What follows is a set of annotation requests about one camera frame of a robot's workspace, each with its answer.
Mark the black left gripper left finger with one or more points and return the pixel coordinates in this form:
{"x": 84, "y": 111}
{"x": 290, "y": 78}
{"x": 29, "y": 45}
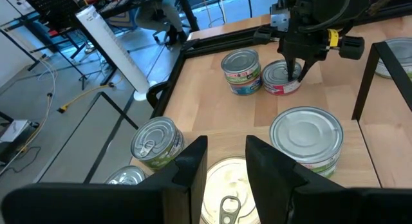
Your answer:
{"x": 190, "y": 179}

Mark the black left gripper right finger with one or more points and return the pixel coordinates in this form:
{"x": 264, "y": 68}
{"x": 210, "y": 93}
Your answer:
{"x": 277, "y": 192}

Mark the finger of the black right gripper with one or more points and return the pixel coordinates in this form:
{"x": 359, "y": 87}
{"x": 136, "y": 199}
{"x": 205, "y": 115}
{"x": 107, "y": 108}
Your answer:
{"x": 306, "y": 68}
{"x": 291, "y": 69}

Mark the green label tuna can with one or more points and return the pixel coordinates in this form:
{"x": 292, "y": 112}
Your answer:
{"x": 239, "y": 61}
{"x": 400, "y": 53}
{"x": 305, "y": 134}

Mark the green albacore pull-tab can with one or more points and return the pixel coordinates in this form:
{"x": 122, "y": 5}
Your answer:
{"x": 154, "y": 137}

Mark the person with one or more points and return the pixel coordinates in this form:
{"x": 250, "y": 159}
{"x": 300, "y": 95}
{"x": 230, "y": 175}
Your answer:
{"x": 167, "y": 21}

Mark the white tower fan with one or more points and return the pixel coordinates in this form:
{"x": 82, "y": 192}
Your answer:
{"x": 109, "y": 50}

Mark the grey floor box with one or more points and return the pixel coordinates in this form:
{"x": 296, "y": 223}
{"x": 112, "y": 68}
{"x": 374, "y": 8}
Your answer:
{"x": 14, "y": 134}

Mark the black perforated panel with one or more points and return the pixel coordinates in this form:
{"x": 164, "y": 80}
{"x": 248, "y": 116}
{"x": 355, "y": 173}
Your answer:
{"x": 54, "y": 5}

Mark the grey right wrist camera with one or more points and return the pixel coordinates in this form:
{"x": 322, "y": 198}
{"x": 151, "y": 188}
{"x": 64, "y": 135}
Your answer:
{"x": 280, "y": 18}

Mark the black metal rig frame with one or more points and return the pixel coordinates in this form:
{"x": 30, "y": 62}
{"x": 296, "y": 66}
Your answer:
{"x": 219, "y": 43}

